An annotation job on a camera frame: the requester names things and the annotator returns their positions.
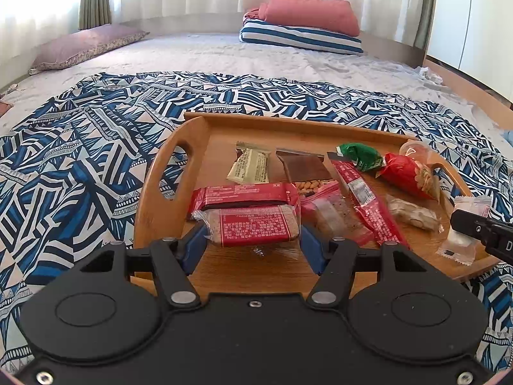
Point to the wooden tray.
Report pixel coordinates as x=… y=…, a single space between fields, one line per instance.
x=224 y=148

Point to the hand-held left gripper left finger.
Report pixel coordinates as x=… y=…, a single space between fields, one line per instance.
x=194 y=248

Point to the green snack packet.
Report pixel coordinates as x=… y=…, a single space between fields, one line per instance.
x=360 y=154

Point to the white crumpled cloth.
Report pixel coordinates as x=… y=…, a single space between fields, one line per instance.
x=429 y=75

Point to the gold snack packet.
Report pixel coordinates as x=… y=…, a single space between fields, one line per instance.
x=250 y=164

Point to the red caramel biscuit packet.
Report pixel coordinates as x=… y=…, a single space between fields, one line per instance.
x=248 y=224

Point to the purple pillow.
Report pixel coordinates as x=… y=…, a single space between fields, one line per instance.
x=84 y=44

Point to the brown cloth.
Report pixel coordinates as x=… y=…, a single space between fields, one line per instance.
x=5 y=109

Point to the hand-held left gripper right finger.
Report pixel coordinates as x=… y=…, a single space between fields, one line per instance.
x=312 y=248

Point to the blue patterned blanket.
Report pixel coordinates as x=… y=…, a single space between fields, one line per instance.
x=80 y=148

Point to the blue striped pillow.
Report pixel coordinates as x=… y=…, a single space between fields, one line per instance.
x=296 y=36

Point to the brown nut packet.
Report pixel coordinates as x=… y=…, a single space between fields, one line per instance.
x=300 y=168

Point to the wooden bed frame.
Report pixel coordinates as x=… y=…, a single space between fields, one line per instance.
x=461 y=80

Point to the jelly cup red lid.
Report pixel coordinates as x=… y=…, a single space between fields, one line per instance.
x=419 y=150

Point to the white wardrobe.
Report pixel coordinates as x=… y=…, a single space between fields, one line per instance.
x=469 y=16

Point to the long red stick packet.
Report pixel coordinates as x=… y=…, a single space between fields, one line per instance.
x=360 y=192

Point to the white candy packet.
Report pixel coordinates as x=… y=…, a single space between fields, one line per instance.
x=461 y=244

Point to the light blue cloth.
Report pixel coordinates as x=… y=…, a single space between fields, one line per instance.
x=509 y=136

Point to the red dark biscuit packet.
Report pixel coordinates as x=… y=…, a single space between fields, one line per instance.
x=240 y=192

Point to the red clear cake packet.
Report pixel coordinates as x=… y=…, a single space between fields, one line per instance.
x=328 y=212

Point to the red pillow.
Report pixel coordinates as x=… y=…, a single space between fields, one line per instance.
x=312 y=14

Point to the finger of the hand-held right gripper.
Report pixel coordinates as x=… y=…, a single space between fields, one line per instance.
x=469 y=222

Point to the clear bean packet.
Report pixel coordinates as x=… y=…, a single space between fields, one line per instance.
x=412 y=214

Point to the red mixed nut packet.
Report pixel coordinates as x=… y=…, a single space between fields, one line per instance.
x=404 y=170

